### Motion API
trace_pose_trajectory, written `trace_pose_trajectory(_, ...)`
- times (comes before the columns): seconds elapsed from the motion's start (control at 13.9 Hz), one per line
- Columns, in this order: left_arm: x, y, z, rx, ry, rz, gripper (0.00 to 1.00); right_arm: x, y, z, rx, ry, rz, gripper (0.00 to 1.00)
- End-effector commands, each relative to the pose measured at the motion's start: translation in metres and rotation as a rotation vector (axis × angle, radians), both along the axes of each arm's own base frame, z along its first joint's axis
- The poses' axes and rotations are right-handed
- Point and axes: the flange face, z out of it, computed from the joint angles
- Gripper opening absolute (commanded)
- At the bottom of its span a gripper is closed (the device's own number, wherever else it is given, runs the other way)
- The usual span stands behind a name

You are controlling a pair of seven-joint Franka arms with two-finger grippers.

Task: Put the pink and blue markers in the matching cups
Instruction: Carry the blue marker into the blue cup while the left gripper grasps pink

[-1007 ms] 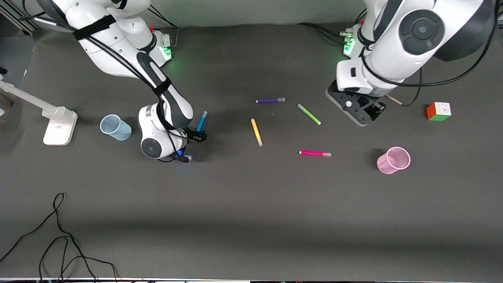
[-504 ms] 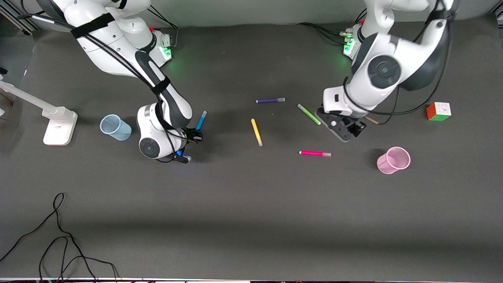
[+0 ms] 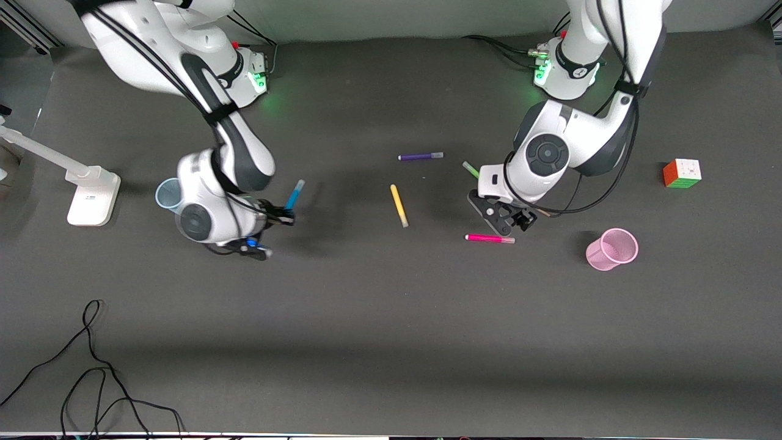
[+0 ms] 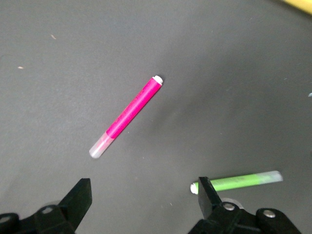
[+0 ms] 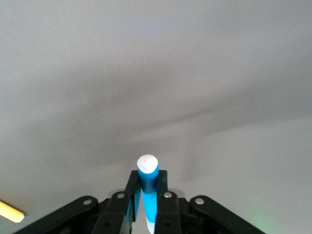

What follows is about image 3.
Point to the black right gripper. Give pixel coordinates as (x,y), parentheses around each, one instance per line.
(273,213)

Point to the blue marker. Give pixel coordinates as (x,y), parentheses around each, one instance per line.
(295,194)

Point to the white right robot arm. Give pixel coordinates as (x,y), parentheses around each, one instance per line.
(153,67)

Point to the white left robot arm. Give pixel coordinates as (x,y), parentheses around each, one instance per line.
(550,153)

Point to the pink marker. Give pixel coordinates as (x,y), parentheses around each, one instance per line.
(489,238)

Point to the green marker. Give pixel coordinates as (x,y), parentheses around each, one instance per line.
(470,168)

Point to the pink mesh cup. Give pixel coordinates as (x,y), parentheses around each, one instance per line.
(613,249)

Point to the yellow marker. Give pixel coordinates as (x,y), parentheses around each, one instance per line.
(399,206)

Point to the light blue mesh cup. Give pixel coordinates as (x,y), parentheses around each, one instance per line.
(166,195)

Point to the purple marker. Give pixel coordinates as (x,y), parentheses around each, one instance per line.
(420,156)

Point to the multicoloured puzzle cube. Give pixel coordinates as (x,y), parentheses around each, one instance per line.
(682,174)

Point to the white stand with flat base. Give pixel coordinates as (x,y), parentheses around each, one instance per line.
(91,195)

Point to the aluminium frame rail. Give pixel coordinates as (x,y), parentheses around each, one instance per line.
(27,24)

